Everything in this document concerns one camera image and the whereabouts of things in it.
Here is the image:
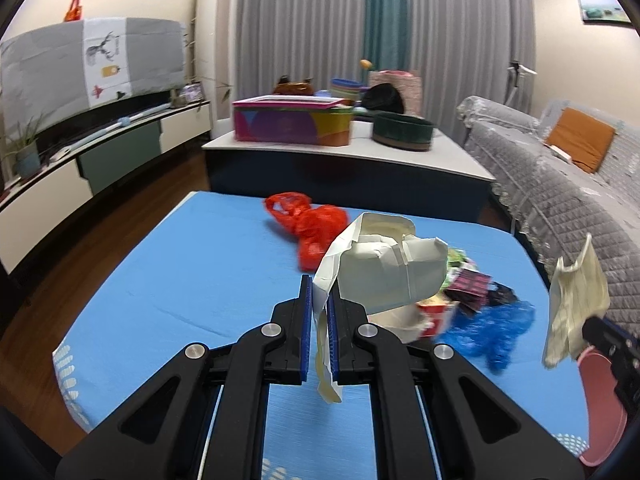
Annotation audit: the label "red plastic bag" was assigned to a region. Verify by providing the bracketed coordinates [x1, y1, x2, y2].
[264, 192, 349, 272]

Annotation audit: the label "cream plastic bag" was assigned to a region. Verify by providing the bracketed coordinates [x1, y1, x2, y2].
[542, 233, 611, 370]

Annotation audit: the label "white torn paper carton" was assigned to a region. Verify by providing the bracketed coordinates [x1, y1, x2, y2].
[312, 212, 448, 404]

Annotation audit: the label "blue plastic bag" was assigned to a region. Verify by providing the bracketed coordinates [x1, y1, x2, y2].
[438, 301, 535, 373]

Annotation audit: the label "black plastic wrapper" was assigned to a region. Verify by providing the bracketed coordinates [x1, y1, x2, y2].
[486, 282, 518, 307]

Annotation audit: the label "green panda snack packet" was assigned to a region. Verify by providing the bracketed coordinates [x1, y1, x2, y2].
[442, 247, 478, 288]

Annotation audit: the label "pink black snack wrapper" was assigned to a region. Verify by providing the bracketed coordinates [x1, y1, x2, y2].
[444, 269, 491, 315]

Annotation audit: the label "pink trash bin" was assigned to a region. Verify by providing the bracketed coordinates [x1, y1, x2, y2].
[577, 347, 627, 467]

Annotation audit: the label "blue patterned table cloth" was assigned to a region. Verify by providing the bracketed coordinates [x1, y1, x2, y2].
[53, 192, 587, 479]

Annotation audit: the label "grey quilted sofa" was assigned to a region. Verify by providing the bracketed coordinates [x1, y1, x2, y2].
[458, 96, 639, 333]

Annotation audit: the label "colourful rectangular tin box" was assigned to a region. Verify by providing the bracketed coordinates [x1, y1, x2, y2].
[232, 94, 354, 146]

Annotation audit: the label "white coffee table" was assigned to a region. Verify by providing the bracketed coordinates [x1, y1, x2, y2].
[203, 122, 495, 222]

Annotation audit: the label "dark green round tin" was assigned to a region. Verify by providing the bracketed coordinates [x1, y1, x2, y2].
[372, 112, 436, 152]

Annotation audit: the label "brown teapot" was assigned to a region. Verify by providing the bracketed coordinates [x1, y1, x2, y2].
[272, 75, 314, 96]

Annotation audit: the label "stacked coloured bowls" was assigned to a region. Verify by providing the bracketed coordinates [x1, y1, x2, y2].
[329, 77, 362, 105]

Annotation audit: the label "orange cushion far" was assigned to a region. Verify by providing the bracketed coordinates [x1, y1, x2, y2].
[546, 107, 615, 174]

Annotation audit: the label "teal curtain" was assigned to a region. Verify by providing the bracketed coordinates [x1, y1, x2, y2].
[362, 0, 410, 70]

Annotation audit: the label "white standing air conditioner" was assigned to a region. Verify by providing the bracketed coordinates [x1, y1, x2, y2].
[194, 0, 239, 139]

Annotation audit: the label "white tv cabinet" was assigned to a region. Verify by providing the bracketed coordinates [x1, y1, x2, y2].
[1, 101, 212, 273]

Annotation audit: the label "white floor lamp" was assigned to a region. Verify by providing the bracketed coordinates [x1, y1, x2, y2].
[504, 60, 538, 106]

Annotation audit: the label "small potted plant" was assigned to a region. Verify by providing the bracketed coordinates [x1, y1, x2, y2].
[4, 115, 42, 181]

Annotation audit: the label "grey curtain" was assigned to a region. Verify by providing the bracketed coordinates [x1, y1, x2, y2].
[236, 0, 535, 139]

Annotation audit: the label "covered television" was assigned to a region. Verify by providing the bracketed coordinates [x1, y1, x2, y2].
[1, 18, 186, 136]

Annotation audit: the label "framed landscape painting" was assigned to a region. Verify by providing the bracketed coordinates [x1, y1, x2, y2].
[578, 0, 631, 25]

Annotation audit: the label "small photo frame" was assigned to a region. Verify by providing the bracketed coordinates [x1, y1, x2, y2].
[179, 81, 205, 104]

